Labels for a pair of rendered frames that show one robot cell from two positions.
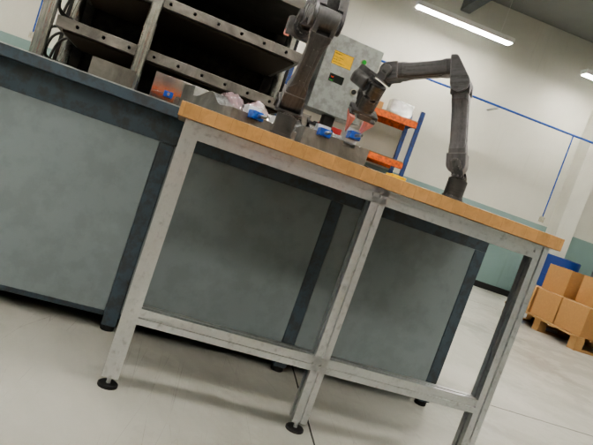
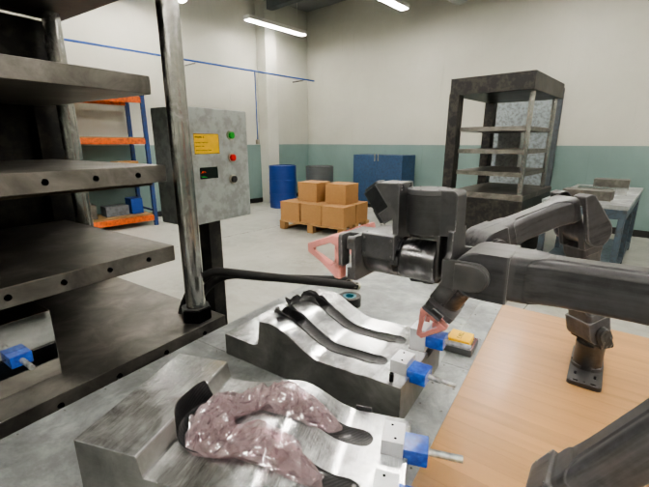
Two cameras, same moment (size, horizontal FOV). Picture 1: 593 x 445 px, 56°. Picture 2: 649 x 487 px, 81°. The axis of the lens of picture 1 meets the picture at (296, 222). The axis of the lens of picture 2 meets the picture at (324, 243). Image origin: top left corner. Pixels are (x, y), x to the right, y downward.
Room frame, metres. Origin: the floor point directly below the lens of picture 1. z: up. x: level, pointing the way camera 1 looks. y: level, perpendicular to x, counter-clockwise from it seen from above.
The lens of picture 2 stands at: (1.62, 0.61, 1.36)
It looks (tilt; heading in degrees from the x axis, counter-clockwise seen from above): 15 degrees down; 320
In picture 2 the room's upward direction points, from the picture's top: straight up
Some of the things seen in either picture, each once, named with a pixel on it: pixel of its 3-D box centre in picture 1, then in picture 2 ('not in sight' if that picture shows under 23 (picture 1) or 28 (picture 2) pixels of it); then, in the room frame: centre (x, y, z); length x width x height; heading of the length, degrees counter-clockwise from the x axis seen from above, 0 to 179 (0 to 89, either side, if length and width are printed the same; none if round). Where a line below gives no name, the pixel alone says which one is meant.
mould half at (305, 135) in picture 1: (316, 142); (329, 336); (2.29, 0.03, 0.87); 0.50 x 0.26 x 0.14; 17
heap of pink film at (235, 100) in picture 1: (240, 103); (261, 418); (2.11, 0.34, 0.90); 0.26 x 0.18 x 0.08; 34
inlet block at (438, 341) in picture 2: (355, 135); (440, 340); (2.05, -0.10, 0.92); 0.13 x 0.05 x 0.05; 17
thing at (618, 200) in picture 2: not in sight; (592, 222); (2.94, -4.51, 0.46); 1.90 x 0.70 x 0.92; 98
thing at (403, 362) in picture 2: (325, 132); (423, 375); (2.02, 0.01, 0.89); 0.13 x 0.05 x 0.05; 16
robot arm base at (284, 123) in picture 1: (283, 126); not in sight; (1.71, 0.13, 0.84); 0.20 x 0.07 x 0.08; 104
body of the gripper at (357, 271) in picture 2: (303, 27); (383, 253); (1.97, 0.20, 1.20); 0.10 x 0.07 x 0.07; 104
